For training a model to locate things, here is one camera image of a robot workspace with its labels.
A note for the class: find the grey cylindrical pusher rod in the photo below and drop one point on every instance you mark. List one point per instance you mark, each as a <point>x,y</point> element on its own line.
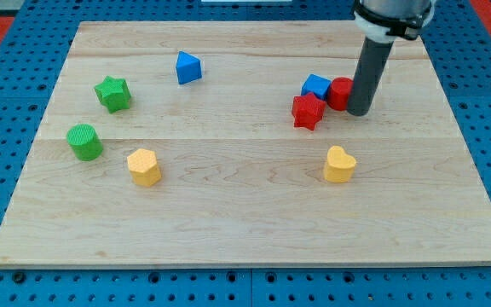
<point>369,70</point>

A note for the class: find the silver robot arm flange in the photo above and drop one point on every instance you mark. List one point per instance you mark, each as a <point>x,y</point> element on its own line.
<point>383,21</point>

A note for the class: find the yellow heart block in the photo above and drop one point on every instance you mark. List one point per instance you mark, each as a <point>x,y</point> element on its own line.
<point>339,166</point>

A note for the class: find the red star block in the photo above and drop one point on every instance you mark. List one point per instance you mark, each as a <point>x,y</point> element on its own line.
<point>307,111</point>

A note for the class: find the yellow hexagon block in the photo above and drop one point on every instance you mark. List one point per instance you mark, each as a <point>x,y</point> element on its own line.
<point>144,168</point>

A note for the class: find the blue triangle block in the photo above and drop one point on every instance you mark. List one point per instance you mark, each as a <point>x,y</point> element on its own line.
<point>188,68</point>

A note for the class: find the green star block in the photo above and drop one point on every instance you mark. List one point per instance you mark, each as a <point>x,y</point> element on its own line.
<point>113,94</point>

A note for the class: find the green cylinder block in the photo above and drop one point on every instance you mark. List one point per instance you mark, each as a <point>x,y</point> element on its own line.
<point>84,142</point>

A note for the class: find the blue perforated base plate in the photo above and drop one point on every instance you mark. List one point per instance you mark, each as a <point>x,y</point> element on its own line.
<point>31,57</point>

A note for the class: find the red cylinder block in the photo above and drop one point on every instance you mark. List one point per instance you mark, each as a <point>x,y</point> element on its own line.
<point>338,93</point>

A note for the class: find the blue cube block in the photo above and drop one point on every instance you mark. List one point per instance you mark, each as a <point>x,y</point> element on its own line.
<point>317,85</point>

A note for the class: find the light wooden board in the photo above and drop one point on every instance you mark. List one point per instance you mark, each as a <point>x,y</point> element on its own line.
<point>241,187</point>

